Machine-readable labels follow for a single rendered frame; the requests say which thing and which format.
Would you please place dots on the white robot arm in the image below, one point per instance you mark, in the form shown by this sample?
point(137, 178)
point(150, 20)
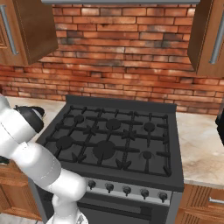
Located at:
point(35, 163)

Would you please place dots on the black gas stove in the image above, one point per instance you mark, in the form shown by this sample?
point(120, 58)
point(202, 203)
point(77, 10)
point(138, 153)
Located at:
point(116, 137)

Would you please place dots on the black stove knob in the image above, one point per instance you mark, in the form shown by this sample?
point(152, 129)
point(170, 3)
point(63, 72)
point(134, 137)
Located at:
point(109, 187)
point(163, 196)
point(144, 193)
point(92, 184)
point(127, 190)

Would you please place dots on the black oven door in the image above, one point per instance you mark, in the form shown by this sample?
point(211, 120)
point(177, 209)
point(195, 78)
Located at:
point(122, 214)

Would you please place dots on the black appliance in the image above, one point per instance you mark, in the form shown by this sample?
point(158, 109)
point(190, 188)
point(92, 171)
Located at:
point(220, 122)

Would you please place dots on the black round object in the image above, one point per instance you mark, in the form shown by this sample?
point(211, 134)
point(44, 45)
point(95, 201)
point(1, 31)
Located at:
point(4, 159)

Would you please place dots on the wooden drawer front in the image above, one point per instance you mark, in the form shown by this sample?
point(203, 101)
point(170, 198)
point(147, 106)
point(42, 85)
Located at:
point(195, 197)

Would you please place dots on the wooden base cupboard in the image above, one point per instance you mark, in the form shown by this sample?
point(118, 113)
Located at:
point(14, 198)

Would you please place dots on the wooden base cupboard door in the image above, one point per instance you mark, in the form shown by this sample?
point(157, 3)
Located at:
point(198, 218)

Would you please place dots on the wooden wall cupboard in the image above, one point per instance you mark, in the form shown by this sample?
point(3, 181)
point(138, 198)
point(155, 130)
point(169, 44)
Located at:
point(32, 29)
point(204, 38)

